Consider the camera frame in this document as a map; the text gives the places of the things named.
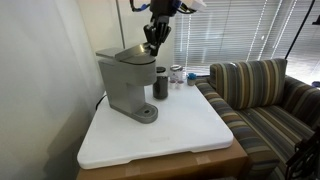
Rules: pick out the window blinds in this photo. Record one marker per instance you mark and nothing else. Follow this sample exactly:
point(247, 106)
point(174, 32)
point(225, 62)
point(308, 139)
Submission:
point(249, 30)

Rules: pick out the black tripod stand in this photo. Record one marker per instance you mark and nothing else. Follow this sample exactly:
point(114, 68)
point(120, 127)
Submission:
point(317, 22)

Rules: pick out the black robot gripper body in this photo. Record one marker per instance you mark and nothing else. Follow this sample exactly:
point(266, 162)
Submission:
point(162, 10)

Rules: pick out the dark coffee-filled glass jar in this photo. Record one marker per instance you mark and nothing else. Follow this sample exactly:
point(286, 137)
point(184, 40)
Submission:
point(160, 87)

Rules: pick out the grey pod coffee machine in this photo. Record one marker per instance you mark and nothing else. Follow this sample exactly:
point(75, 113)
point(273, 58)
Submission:
point(125, 73)

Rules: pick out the white coffee pod front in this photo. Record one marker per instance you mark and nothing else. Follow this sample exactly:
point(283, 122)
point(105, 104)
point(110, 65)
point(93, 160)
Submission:
point(180, 84)

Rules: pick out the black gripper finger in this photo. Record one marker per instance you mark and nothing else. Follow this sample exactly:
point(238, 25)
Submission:
point(150, 33)
point(160, 33)

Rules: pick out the white coffee pod near jar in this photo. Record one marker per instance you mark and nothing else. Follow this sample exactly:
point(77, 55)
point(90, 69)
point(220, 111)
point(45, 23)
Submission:
point(172, 84)

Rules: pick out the small pot blue plant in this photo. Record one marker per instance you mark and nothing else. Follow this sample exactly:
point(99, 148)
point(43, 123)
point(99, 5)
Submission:
point(191, 79)

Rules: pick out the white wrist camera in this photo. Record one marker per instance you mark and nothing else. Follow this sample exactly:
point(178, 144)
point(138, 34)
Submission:
point(194, 5)

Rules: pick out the white plastic table board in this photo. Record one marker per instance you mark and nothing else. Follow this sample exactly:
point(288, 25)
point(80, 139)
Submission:
point(186, 123)

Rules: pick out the black object at sofa edge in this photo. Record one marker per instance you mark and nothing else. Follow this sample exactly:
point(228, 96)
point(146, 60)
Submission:
point(305, 163)

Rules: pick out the clear glass jar silver lid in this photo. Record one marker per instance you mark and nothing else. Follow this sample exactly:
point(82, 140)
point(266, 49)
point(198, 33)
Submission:
point(176, 72)

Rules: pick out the brown cardboard box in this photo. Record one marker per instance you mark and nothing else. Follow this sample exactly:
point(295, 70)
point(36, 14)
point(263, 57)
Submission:
point(220, 163)

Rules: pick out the striped sofa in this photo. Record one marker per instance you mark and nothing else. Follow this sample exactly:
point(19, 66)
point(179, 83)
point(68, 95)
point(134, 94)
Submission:
point(268, 112)

